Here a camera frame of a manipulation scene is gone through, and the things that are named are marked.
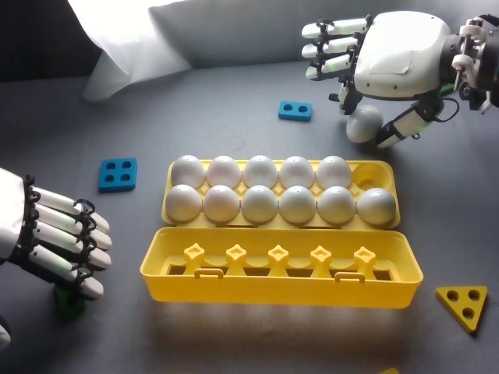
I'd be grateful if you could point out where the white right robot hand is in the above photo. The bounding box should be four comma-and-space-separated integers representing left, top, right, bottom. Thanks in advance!
300, 10, 453, 150

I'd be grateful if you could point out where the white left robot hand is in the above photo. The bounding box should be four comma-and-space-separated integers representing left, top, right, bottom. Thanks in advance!
0, 167, 115, 348

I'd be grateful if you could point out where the white toy egg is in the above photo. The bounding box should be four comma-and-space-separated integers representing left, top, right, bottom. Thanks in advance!
278, 155, 315, 188
241, 185, 279, 224
345, 104, 385, 146
356, 188, 398, 226
315, 155, 353, 188
171, 154, 207, 187
317, 185, 357, 225
165, 183, 203, 223
278, 185, 317, 225
203, 185, 241, 224
243, 154, 279, 187
206, 155, 241, 188

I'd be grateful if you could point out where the yellow egg carton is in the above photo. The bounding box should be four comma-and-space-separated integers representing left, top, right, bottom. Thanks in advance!
140, 158, 425, 310

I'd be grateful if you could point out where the green one-hole block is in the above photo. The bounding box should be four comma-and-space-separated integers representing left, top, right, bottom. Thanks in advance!
54, 286, 87, 318

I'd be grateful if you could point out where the blue four-hole block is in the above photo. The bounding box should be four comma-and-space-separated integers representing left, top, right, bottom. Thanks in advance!
97, 157, 139, 193

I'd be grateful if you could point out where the blue two-hole block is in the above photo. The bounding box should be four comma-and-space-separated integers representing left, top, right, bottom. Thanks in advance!
278, 101, 314, 122

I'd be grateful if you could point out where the grey table cloth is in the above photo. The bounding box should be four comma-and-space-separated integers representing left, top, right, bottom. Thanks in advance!
0, 50, 499, 374

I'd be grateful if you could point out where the white cloth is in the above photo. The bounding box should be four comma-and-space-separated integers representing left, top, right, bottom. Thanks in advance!
68, 0, 196, 103

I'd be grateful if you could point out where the yellow triangle block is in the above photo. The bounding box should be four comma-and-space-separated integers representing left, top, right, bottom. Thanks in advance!
435, 285, 489, 335

